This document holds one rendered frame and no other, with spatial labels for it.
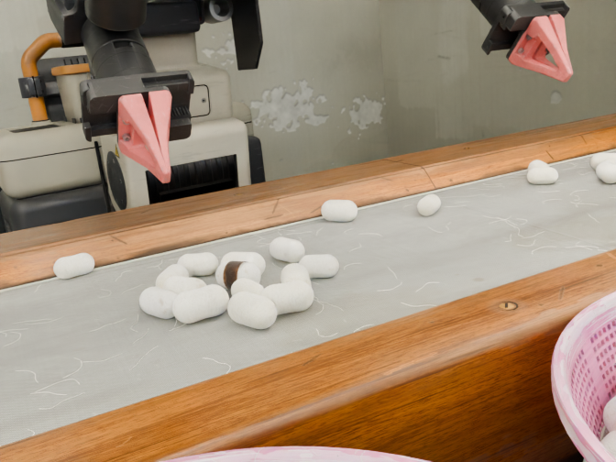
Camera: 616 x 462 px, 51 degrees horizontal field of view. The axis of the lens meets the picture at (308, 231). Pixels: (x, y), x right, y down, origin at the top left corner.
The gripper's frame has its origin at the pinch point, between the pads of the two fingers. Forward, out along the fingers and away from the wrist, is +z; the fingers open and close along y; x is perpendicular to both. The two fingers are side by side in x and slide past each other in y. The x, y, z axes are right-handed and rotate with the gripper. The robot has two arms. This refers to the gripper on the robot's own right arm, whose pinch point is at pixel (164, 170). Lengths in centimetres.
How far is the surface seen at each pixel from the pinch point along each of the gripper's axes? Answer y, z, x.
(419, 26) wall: 158, -146, 104
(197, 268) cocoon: -0.4, 10.7, -0.3
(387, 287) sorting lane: 9.9, 19.9, -7.1
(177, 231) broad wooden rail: 0.9, 2.1, 6.4
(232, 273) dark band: 0.8, 14.0, -3.9
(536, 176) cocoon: 38.4, 8.2, 1.1
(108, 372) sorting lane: -9.5, 20.4, -7.2
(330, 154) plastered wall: 123, -130, 159
